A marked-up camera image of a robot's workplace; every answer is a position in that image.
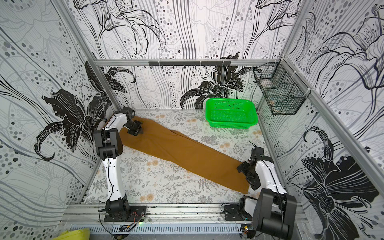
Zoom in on black wire basket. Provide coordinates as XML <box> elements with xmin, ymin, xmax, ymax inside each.
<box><xmin>253</xmin><ymin>63</ymin><xmax>307</xmax><ymax>116</ymax></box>

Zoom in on aluminium front rail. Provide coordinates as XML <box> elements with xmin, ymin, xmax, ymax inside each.
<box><xmin>59</xmin><ymin>203</ymin><xmax>308</xmax><ymax>224</ymax></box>

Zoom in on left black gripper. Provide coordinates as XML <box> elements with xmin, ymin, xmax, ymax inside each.
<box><xmin>121</xmin><ymin>120</ymin><xmax>142</xmax><ymax>136</ymax></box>

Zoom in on green plastic basket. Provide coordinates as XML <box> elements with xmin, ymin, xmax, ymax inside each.
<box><xmin>205</xmin><ymin>99</ymin><xmax>258</xmax><ymax>129</ymax></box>

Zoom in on yellow object at bottom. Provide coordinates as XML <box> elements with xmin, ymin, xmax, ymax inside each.
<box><xmin>53</xmin><ymin>228</ymin><xmax>90</xmax><ymax>240</ymax></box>

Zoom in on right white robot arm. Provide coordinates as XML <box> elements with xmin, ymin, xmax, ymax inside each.
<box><xmin>237</xmin><ymin>146</ymin><xmax>297</xmax><ymax>240</ymax></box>

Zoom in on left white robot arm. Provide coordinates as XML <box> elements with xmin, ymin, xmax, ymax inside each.
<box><xmin>94</xmin><ymin>107</ymin><xmax>142</xmax><ymax>222</ymax></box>

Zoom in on brown long pants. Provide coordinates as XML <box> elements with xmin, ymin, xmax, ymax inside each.
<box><xmin>120</xmin><ymin>117</ymin><xmax>250</xmax><ymax>194</ymax></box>

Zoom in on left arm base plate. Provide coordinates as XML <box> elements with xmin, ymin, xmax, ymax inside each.
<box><xmin>104</xmin><ymin>205</ymin><xmax>147</xmax><ymax>223</ymax></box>

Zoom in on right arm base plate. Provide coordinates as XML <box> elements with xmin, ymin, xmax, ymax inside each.
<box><xmin>221</xmin><ymin>203</ymin><xmax>252</xmax><ymax>222</ymax></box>

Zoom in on slotted cable duct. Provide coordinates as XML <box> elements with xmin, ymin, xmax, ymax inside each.
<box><xmin>71</xmin><ymin>223</ymin><xmax>242</xmax><ymax>235</ymax></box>

